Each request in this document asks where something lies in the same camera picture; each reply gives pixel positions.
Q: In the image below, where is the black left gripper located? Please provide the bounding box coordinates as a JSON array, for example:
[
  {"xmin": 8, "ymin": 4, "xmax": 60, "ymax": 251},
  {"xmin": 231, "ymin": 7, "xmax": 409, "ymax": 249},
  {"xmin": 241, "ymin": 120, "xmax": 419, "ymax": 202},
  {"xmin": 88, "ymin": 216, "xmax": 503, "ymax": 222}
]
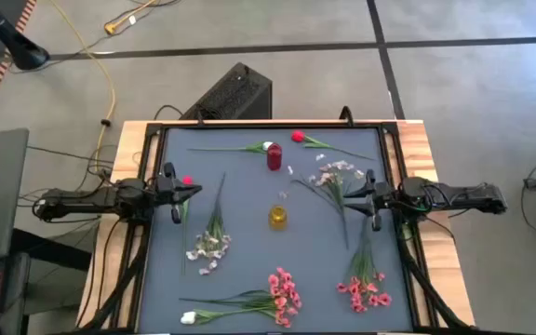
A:
[{"xmin": 154, "ymin": 162, "xmax": 203, "ymax": 225}]

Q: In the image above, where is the long yellow cable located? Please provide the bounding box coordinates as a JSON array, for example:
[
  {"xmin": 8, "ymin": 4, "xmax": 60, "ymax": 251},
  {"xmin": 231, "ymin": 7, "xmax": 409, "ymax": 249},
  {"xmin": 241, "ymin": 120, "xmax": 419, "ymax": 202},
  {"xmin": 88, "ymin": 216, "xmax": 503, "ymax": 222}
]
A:
[{"xmin": 48, "ymin": 0, "xmax": 117, "ymax": 176}]

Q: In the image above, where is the pink blossom spray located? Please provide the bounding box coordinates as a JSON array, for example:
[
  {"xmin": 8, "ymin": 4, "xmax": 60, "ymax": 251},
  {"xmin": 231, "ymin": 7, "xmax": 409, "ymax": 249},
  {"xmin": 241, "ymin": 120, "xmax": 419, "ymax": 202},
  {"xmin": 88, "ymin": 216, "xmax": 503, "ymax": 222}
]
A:
[
  {"xmin": 335, "ymin": 216, "xmax": 394, "ymax": 315},
  {"xmin": 178, "ymin": 266, "xmax": 303, "ymax": 329}
]

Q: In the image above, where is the grey table mat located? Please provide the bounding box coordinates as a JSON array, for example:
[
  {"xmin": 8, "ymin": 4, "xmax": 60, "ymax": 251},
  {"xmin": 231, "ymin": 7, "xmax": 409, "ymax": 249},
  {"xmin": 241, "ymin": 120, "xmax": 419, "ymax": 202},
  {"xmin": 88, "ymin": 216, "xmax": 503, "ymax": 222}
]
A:
[{"xmin": 137, "ymin": 126, "xmax": 416, "ymax": 334}]

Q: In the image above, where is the black stand post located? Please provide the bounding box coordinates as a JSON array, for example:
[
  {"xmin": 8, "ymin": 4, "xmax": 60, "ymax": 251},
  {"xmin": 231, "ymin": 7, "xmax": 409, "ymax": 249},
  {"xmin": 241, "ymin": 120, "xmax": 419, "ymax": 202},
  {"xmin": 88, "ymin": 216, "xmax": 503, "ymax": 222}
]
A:
[{"xmin": 0, "ymin": 0, "xmax": 51, "ymax": 71}]

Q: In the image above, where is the white blossom spray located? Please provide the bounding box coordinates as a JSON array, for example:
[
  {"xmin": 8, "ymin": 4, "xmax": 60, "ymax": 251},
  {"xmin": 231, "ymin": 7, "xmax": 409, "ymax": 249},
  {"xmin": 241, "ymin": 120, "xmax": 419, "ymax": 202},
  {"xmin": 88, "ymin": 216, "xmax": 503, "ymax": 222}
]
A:
[
  {"xmin": 185, "ymin": 171, "xmax": 233, "ymax": 276},
  {"xmin": 290, "ymin": 160, "xmax": 366, "ymax": 250}
]

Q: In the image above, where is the amber glass vase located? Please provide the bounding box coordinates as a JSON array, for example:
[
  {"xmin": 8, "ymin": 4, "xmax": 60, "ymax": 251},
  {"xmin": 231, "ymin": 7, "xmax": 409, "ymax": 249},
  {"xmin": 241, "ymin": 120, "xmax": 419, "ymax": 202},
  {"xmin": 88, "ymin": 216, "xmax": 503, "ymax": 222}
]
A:
[{"xmin": 268, "ymin": 205, "xmax": 288, "ymax": 232}]

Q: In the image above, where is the red glass vase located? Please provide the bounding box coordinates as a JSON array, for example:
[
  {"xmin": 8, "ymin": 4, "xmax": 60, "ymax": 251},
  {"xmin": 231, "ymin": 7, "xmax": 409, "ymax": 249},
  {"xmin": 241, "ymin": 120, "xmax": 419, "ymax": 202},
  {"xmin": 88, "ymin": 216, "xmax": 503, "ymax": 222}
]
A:
[{"xmin": 266, "ymin": 142, "xmax": 283, "ymax": 172}]

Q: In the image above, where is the black computer tower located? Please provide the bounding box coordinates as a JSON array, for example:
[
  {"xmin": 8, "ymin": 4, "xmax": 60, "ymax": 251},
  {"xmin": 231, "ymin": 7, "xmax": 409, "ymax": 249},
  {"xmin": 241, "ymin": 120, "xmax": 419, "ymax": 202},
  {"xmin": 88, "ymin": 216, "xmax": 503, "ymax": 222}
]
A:
[{"xmin": 179, "ymin": 61, "xmax": 274, "ymax": 121}]

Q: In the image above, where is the red artificial tulip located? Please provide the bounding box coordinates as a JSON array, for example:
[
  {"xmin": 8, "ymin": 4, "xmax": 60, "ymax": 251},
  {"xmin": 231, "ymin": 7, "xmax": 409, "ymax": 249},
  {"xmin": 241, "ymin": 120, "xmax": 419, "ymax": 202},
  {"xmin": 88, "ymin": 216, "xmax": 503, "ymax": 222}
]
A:
[
  {"xmin": 177, "ymin": 175, "xmax": 195, "ymax": 276},
  {"xmin": 290, "ymin": 129, "xmax": 376, "ymax": 162}
]

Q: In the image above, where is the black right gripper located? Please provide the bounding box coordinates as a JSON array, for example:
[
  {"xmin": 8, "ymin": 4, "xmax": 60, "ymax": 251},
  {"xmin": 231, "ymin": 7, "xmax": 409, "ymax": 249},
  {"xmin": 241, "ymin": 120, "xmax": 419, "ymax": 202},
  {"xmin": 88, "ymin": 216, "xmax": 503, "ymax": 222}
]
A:
[{"xmin": 342, "ymin": 168, "xmax": 398, "ymax": 233}]

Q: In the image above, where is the yellow cord with plug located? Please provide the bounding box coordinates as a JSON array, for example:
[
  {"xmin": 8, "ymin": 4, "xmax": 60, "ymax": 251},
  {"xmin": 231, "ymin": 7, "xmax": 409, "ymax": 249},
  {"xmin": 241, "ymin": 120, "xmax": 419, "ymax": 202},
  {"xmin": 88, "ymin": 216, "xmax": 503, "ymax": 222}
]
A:
[{"xmin": 103, "ymin": 0, "xmax": 157, "ymax": 36}]

